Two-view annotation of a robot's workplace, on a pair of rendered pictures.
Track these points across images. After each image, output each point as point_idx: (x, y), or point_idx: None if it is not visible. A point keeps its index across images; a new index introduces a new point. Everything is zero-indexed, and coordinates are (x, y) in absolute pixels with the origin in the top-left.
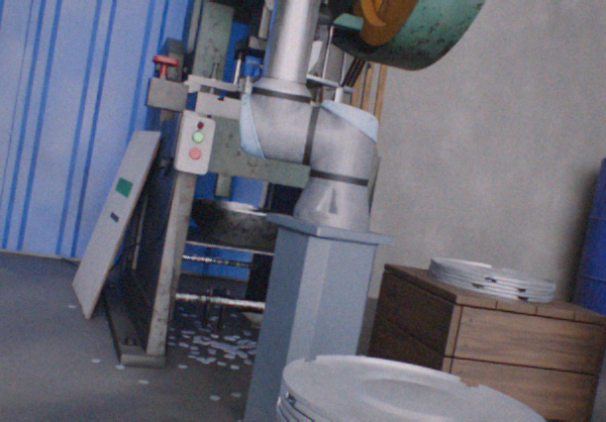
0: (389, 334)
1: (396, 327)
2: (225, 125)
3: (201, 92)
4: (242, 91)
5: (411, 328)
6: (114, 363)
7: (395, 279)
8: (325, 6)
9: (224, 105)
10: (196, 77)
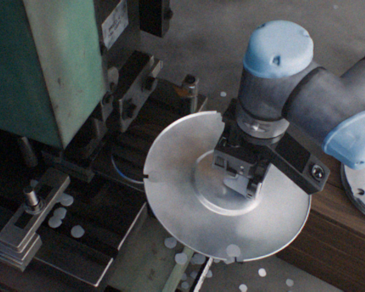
0: (325, 249)
1: (337, 250)
2: (164, 289)
3: (99, 281)
4: (72, 174)
5: None
6: None
7: (328, 223)
8: (295, 143)
9: (120, 253)
10: (27, 236)
